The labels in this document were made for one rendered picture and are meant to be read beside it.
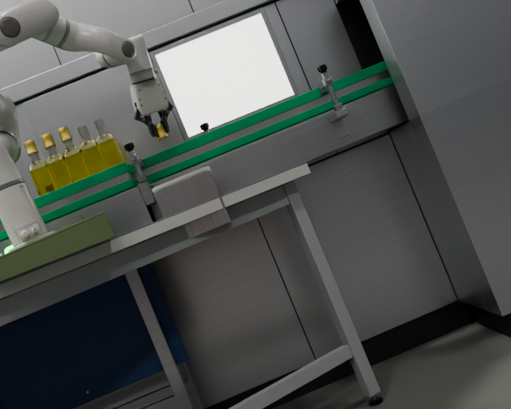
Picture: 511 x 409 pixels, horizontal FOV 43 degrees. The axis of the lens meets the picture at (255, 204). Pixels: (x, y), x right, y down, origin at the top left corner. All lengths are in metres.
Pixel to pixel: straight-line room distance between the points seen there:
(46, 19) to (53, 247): 0.60
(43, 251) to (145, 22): 1.07
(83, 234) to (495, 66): 1.30
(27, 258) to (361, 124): 1.12
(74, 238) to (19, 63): 0.98
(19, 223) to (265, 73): 1.03
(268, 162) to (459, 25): 0.71
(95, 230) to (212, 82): 0.87
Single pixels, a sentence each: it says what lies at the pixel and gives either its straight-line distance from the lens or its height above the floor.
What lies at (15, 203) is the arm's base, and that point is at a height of 0.92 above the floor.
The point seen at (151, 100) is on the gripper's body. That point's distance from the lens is 2.06.
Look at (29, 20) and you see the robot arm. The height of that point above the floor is 1.34.
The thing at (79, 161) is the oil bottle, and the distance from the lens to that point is 2.19.
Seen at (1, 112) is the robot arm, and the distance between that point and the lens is 1.82.
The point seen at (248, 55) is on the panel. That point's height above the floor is 1.18.
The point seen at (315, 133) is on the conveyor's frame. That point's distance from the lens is 2.13.
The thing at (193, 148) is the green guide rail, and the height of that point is 0.93.
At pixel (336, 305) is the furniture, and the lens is 1.99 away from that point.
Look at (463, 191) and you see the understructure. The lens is 2.06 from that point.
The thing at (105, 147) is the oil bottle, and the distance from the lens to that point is 2.18.
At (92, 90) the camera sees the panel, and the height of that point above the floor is 1.27.
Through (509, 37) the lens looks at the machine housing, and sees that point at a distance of 2.18.
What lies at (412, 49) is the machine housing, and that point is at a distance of 2.07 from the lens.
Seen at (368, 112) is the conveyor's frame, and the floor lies 0.83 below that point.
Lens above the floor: 0.69
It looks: level
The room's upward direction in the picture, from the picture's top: 22 degrees counter-clockwise
